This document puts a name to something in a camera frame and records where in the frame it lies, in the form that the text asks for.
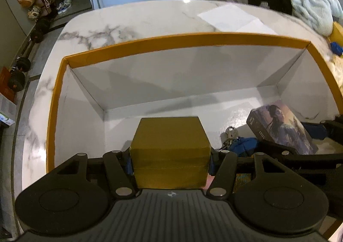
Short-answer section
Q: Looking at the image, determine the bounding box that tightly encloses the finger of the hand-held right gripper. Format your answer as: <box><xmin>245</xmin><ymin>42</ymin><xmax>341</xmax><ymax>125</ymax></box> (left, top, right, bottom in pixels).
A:
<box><xmin>256</xmin><ymin>140</ymin><xmax>343</xmax><ymax>171</ymax></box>
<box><xmin>301</xmin><ymin>115</ymin><xmax>343</xmax><ymax>143</ymax></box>

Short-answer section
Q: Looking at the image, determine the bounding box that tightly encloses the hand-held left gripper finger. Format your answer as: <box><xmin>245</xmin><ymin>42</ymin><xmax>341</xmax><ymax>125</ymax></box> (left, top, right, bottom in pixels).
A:
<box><xmin>55</xmin><ymin>151</ymin><xmax>137</xmax><ymax>200</ymax></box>

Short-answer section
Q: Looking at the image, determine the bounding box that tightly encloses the printed picture box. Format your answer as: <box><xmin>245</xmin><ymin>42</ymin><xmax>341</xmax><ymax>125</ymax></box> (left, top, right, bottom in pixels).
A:
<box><xmin>246</xmin><ymin>102</ymin><xmax>319</xmax><ymax>156</ymax></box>

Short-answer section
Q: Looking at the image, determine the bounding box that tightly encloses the gold cardboard box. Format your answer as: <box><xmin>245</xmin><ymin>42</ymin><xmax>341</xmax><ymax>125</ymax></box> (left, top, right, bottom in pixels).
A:
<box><xmin>129</xmin><ymin>116</ymin><xmax>212</xmax><ymax>189</ymax></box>

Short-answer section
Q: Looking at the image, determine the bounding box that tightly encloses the large orange cardboard box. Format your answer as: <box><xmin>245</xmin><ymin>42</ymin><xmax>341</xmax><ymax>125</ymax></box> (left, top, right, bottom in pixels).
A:
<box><xmin>46</xmin><ymin>32</ymin><xmax>343</xmax><ymax>176</ymax></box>

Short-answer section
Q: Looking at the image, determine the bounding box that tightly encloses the blue pouch with keys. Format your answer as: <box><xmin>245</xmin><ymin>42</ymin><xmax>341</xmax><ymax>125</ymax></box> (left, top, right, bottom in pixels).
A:
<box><xmin>220</xmin><ymin>127</ymin><xmax>260</xmax><ymax>157</ymax></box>

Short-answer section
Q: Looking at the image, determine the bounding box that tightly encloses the yellow patterned packet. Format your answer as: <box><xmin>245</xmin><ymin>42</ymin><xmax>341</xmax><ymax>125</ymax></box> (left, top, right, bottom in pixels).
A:
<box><xmin>234</xmin><ymin>173</ymin><xmax>253</xmax><ymax>194</ymax></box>

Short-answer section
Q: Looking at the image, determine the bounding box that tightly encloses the small blue object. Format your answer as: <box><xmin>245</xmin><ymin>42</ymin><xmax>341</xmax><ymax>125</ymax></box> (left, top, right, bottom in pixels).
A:
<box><xmin>330</xmin><ymin>41</ymin><xmax>343</xmax><ymax>56</ymax></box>

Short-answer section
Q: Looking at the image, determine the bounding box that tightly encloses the light blue fleece blanket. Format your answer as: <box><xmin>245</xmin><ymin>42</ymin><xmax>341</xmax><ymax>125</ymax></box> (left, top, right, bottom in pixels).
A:
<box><xmin>290</xmin><ymin>0</ymin><xmax>343</xmax><ymax>37</ymax></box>

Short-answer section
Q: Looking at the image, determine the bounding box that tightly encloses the white printed carton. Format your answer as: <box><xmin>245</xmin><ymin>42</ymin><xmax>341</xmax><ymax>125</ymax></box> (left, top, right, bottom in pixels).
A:
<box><xmin>0</xmin><ymin>93</ymin><xmax>17</xmax><ymax>127</ymax></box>

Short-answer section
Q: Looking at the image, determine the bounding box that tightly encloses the white paper sheet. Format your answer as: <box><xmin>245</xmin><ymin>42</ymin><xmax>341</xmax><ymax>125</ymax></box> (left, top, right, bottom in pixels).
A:
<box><xmin>198</xmin><ymin>3</ymin><xmax>279</xmax><ymax>35</ymax></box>

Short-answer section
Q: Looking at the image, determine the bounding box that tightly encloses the black dumbbell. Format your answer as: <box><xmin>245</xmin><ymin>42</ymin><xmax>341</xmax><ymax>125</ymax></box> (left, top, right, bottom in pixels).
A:
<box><xmin>8</xmin><ymin>57</ymin><xmax>32</xmax><ymax>93</ymax></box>
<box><xmin>29</xmin><ymin>19</ymin><xmax>51</xmax><ymax>43</ymax></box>

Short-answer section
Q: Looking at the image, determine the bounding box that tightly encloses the red-brown cardboard box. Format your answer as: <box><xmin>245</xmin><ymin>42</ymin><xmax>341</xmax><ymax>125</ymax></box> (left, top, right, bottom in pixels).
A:
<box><xmin>0</xmin><ymin>67</ymin><xmax>17</xmax><ymax>103</ymax></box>

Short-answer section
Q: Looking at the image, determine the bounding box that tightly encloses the pair of blue white sneakers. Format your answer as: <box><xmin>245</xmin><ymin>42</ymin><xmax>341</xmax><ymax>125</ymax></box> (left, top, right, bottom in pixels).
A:
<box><xmin>56</xmin><ymin>0</ymin><xmax>73</xmax><ymax>14</ymax></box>

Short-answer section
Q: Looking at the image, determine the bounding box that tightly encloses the patterned ball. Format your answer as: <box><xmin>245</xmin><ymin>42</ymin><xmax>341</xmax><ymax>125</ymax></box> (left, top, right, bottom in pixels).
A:
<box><xmin>28</xmin><ymin>5</ymin><xmax>42</xmax><ymax>20</ymax></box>

